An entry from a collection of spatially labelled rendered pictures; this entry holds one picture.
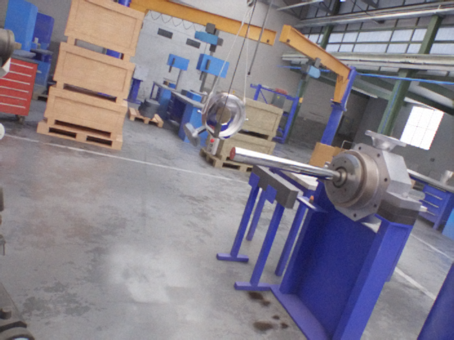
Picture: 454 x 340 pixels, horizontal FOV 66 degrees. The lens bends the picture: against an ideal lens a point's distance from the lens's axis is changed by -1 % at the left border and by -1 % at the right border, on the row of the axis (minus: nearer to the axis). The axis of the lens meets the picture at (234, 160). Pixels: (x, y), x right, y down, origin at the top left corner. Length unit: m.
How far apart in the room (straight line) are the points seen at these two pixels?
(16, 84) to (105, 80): 1.20
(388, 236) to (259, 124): 4.69
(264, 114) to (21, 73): 3.94
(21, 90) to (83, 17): 1.36
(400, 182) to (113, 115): 4.41
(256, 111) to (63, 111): 3.21
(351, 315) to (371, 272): 0.30
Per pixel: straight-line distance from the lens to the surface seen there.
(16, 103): 5.95
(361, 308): 2.44
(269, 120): 6.72
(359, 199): 2.24
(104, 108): 5.68
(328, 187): 2.38
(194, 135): 2.67
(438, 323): 0.43
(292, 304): 2.89
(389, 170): 2.29
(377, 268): 2.33
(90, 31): 5.71
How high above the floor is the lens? 1.40
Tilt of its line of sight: 11 degrees down
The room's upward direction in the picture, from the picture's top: 17 degrees clockwise
